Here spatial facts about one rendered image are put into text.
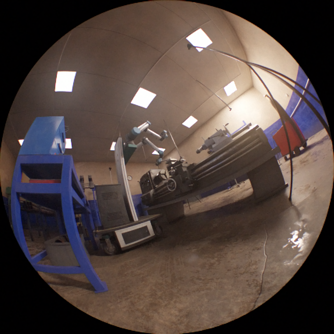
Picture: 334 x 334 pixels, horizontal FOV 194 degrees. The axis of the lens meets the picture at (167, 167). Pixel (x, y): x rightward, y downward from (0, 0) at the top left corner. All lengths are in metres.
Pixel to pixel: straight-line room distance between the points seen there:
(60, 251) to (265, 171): 2.10
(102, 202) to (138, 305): 1.04
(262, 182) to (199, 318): 1.28
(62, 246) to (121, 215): 0.78
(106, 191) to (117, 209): 0.25
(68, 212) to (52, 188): 0.17
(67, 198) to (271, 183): 1.76
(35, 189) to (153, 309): 0.81
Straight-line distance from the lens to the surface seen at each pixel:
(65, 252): 1.05
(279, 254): 0.61
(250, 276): 0.55
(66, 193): 0.65
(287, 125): 2.88
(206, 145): 1.67
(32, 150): 0.91
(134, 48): 2.95
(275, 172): 1.37
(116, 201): 1.25
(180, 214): 2.39
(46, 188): 0.71
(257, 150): 1.38
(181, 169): 1.48
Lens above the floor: 0.46
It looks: 19 degrees up
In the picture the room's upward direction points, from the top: 20 degrees counter-clockwise
